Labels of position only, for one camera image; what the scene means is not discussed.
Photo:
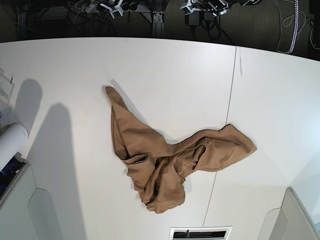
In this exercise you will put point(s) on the tan brown t-shirt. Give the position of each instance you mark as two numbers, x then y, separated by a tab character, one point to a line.
159	169

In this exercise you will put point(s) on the white vent grille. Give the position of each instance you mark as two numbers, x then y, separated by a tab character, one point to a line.
200	233

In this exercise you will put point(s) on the white cylindrical roll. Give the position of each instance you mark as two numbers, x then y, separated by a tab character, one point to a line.
11	141

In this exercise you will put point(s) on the clear plastic container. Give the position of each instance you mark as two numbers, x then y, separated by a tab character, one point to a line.
6	90

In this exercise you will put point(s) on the grey padded panel left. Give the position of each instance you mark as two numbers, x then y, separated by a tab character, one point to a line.
26	211

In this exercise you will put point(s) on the grey padded panel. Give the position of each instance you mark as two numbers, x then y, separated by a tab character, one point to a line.
26	211
291	221

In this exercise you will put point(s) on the grey padded panel right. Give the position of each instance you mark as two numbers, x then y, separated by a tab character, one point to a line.
291	221

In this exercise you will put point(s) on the aluminium frame post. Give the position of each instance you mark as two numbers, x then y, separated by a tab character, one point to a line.
157	23

